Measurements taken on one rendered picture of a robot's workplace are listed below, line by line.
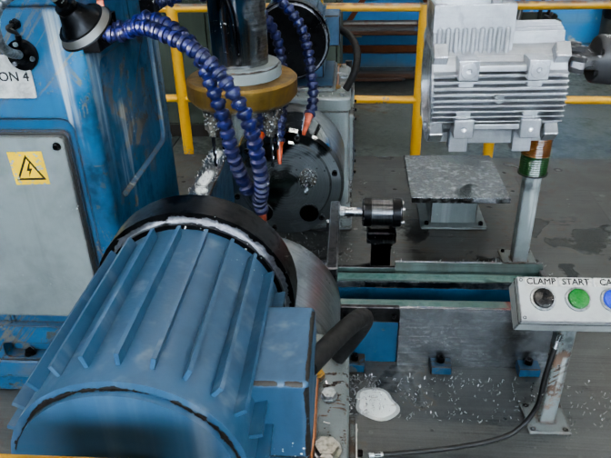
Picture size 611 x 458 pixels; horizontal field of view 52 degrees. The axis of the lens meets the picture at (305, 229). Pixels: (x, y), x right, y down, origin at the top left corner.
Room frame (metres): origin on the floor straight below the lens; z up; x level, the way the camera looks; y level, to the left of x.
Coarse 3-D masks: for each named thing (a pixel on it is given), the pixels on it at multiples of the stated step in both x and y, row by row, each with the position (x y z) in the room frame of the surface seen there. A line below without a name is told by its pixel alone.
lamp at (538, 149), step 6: (534, 144) 1.24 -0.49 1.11; (540, 144) 1.23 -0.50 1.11; (546, 144) 1.23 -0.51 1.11; (534, 150) 1.23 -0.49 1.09; (540, 150) 1.23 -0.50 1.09; (546, 150) 1.23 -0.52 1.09; (528, 156) 1.24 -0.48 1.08; (534, 156) 1.23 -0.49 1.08; (540, 156) 1.23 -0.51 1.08; (546, 156) 1.23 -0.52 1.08
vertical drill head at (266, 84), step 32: (224, 0) 0.96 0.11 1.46; (256, 0) 0.98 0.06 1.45; (224, 32) 0.96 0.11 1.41; (256, 32) 0.97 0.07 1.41; (224, 64) 0.97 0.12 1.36; (256, 64) 0.97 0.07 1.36; (192, 96) 0.96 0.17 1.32; (224, 96) 0.92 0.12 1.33; (256, 96) 0.92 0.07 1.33; (288, 96) 0.96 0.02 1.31
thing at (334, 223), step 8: (336, 208) 1.11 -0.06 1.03; (336, 216) 1.08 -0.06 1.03; (328, 224) 1.07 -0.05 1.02; (336, 224) 1.05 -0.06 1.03; (328, 232) 1.02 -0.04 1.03; (336, 232) 1.02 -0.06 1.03; (328, 240) 0.99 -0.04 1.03; (336, 240) 0.99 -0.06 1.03; (328, 248) 0.96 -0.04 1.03; (336, 248) 0.96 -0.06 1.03; (328, 256) 0.93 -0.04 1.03; (336, 256) 0.93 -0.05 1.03; (328, 264) 0.91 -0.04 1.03; (336, 264) 0.91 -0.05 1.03; (336, 272) 0.89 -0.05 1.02; (336, 280) 0.89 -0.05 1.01
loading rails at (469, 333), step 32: (352, 288) 1.02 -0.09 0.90; (384, 288) 1.02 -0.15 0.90; (416, 288) 1.01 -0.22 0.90; (448, 288) 1.01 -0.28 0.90; (480, 288) 1.00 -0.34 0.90; (384, 320) 0.92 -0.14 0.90; (416, 320) 0.90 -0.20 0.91; (448, 320) 0.90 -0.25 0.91; (480, 320) 0.89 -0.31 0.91; (384, 352) 0.92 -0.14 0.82; (416, 352) 0.90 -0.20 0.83; (448, 352) 0.90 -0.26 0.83; (480, 352) 0.89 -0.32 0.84; (512, 352) 0.89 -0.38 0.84; (544, 352) 0.88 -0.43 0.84
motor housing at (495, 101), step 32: (544, 32) 0.96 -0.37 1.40; (448, 64) 0.94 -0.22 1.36; (480, 64) 0.93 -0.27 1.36; (512, 64) 0.92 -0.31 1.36; (448, 96) 0.93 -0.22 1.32; (480, 96) 0.92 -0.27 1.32; (512, 96) 0.92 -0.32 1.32; (544, 96) 0.91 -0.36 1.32; (448, 128) 0.95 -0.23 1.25; (480, 128) 0.92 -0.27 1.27; (512, 128) 0.91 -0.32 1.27
